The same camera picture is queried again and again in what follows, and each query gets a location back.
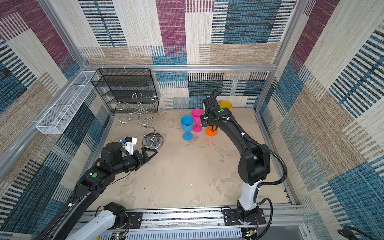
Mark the white wire mesh basket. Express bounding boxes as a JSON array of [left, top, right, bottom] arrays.
[[36, 71, 95, 135]]

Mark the blue plastic wine glass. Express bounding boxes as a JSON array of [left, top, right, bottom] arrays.
[[181, 116, 194, 141]]

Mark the chrome wire wine glass rack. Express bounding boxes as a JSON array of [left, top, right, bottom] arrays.
[[116, 92, 166, 151]]

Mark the aluminium front rail frame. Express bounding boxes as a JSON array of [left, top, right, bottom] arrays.
[[65, 204, 316, 240]]

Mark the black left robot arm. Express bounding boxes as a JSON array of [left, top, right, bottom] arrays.
[[35, 142, 158, 240]]

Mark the orange plastic wine glass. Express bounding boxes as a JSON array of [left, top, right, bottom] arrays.
[[206, 126, 217, 137]]

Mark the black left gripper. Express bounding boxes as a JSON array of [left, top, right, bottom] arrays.
[[112, 147, 157, 176]]

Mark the black wire shelf rack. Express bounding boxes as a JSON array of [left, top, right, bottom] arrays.
[[91, 68, 160, 114]]

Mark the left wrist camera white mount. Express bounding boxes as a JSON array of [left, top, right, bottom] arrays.
[[120, 137, 137, 156]]

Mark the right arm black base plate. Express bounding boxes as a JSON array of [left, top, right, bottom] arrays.
[[221, 207, 266, 226]]

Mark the yellow plastic wine glass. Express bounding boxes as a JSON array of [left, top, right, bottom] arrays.
[[220, 101, 233, 110]]

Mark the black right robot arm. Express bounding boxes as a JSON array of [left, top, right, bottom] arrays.
[[201, 97, 271, 224]]

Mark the black corrugated cable conduit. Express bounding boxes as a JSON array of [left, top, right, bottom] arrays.
[[205, 88, 288, 240]]

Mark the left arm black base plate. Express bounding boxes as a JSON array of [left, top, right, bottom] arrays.
[[117, 212, 143, 230]]

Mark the pink plastic wine glass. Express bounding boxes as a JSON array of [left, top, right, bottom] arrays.
[[191, 109, 205, 133]]

